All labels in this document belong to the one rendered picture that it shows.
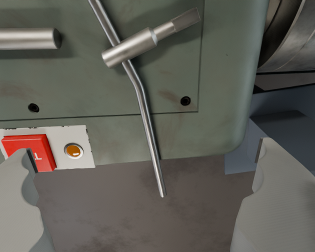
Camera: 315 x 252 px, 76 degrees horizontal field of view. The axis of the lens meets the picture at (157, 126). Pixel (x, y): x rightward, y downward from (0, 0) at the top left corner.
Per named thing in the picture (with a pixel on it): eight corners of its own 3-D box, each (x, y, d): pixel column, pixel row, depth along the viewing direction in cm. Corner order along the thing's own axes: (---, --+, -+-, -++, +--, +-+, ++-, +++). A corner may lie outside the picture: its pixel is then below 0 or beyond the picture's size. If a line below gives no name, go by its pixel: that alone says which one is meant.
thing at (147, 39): (192, 3, 22) (102, 50, 24) (196, 2, 20) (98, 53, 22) (198, 23, 23) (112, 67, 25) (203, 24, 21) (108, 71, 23)
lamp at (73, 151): (69, 154, 31) (67, 157, 31) (66, 143, 31) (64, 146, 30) (83, 154, 31) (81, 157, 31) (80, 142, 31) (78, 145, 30)
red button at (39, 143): (21, 165, 33) (14, 174, 31) (7, 133, 30) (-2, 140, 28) (59, 163, 33) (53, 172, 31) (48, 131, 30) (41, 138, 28)
